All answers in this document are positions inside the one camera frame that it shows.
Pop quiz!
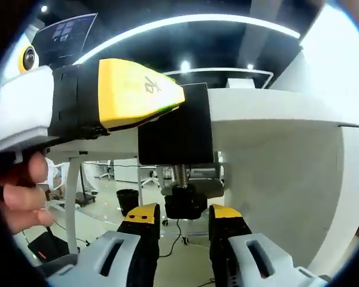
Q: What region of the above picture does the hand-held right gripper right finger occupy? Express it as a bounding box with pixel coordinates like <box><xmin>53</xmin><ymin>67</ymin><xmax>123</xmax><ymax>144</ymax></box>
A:
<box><xmin>208</xmin><ymin>203</ymin><xmax>332</xmax><ymax>287</ymax></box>

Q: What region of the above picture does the large black display screen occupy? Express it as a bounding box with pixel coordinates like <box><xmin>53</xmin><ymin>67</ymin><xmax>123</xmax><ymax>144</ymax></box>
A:
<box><xmin>35</xmin><ymin>13</ymin><xmax>98</xmax><ymax>65</ymax></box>

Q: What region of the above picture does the black floor case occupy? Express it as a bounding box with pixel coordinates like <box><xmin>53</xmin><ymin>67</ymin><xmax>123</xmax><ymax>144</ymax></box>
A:
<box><xmin>28</xmin><ymin>228</ymin><xmax>70</xmax><ymax>264</ymax></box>

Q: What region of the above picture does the white square pillar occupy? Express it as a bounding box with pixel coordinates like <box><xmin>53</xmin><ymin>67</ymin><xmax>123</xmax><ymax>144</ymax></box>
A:
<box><xmin>227</xmin><ymin>78</ymin><xmax>255</xmax><ymax>90</ymax></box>

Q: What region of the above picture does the person's left hand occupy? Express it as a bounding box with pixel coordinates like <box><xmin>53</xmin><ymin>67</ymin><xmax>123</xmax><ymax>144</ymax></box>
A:
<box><xmin>0</xmin><ymin>151</ymin><xmax>55</xmax><ymax>237</ymax></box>

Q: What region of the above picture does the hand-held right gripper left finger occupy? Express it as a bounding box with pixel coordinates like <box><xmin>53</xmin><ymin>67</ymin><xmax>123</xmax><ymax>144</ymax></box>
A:
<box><xmin>45</xmin><ymin>203</ymin><xmax>162</xmax><ymax>287</ymax></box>

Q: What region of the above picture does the curved ceiling light strip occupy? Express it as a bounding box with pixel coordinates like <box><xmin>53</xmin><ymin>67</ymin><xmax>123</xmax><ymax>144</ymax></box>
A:
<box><xmin>77</xmin><ymin>13</ymin><xmax>302</xmax><ymax>65</ymax></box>

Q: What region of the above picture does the black wheeled stand base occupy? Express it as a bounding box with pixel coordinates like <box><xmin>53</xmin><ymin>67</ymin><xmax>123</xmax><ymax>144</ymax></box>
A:
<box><xmin>74</xmin><ymin>163</ymin><xmax>96</xmax><ymax>209</ymax></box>

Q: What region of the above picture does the black trash bin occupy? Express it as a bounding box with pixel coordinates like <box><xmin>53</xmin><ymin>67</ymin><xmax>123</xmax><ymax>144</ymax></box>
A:
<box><xmin>116</xmin><ymin>188</ymin><xmax>140</xmax><ymax>218</ymax></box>

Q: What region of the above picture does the black floor cable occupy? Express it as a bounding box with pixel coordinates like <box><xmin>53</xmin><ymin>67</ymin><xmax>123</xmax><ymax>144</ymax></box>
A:
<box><xmin>158</xmin><ymin>219</ymin><xmax>183</xmax><ymax>258</ymax></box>

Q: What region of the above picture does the white desk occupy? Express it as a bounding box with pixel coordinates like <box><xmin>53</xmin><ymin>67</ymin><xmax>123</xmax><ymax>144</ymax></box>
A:
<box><xmin>46</xmin><ymin>86</ymin><xmax>359</xmax><ymax>271</ymax></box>

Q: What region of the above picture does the black fixed fixture clamp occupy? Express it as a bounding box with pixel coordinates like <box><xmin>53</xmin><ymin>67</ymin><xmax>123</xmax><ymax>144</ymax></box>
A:
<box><xmin>136</xmin><ymin>83</ymin><xmax>215</xmax><ymax>221</ymax></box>

